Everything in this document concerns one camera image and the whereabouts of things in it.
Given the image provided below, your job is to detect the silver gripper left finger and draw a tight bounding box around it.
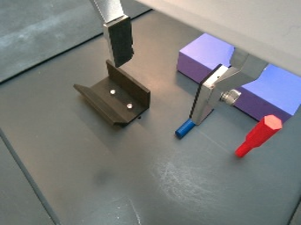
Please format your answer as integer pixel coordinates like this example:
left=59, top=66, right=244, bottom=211
left=90, top=0, right=134, bottom=68

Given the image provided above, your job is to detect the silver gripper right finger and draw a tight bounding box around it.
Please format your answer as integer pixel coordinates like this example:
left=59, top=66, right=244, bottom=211
left=190, top=48, right=268, bottom=125

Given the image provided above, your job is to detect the blue peg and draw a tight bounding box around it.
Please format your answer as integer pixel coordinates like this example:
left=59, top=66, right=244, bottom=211
left=175, top=119, right=195, bottom=139

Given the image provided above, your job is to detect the black angle fixture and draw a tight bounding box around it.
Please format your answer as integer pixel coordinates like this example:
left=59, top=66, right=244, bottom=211
left=74, top=60, right=151, bottom=127

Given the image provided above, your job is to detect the purple base block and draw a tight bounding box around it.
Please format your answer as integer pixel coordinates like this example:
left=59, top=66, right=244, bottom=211
left=177, top=33, right=301, bottom=123

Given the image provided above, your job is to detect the red peg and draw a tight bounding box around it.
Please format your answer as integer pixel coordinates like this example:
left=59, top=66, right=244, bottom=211
left=236, top=114, right=282, bottom=157

